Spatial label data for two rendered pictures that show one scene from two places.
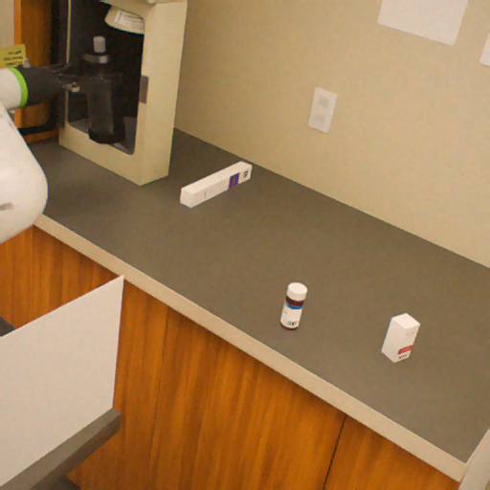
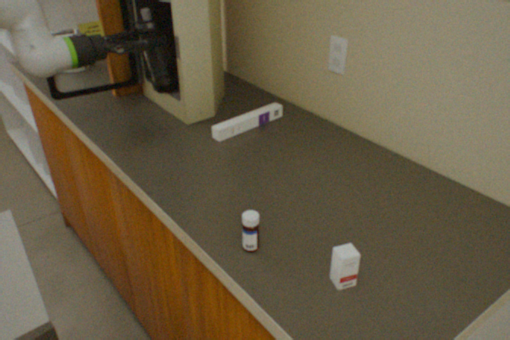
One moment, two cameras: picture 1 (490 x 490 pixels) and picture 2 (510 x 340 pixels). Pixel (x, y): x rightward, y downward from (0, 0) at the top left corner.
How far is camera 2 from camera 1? 0.60 m
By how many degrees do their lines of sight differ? 18
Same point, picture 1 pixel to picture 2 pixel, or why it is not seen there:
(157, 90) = (189, 47)
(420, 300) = (394, 227)
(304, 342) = (257, 264)
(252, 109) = (289, 59)
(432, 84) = (423, 20)
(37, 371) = not seen: outside the picture
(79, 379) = not seen: outside the picture
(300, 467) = not seen: outside the picture
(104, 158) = (167, 104)
